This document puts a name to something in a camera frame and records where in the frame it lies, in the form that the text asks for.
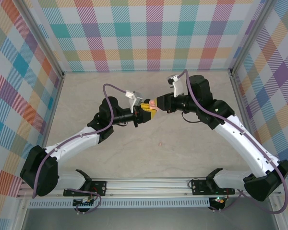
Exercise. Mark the pink earbud charging case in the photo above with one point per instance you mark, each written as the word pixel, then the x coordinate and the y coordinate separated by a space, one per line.
pixel 152 103

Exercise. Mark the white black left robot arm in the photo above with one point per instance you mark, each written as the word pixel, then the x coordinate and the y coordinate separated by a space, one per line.
pixel 69 143

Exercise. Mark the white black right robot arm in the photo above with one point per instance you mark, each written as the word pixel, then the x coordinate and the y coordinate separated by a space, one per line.
pixel 240 141

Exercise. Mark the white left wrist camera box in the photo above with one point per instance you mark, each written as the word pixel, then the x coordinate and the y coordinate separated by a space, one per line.
pixel 134 100

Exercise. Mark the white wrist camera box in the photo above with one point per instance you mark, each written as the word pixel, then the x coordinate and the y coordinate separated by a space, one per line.
pixel 177 86
pixel 134 100

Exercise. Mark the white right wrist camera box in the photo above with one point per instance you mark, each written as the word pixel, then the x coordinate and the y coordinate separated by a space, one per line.
pixel 177 86

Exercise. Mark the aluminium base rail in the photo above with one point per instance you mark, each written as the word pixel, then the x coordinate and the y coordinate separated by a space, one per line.
pixel 146 188

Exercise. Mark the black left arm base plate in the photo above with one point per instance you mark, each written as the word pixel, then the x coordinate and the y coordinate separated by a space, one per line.
pixel 99 188

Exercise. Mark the aluminium floor rail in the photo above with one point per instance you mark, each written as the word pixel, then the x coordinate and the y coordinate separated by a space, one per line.
pixel 50 119
pixel 246 119

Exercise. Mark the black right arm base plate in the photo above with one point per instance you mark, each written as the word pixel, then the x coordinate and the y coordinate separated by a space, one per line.
pixel 198 188

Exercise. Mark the aluminium frame post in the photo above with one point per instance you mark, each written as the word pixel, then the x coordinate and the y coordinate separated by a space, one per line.
pixel 44 36
pixel 20 215
pixel 277 215
pixel 250 36

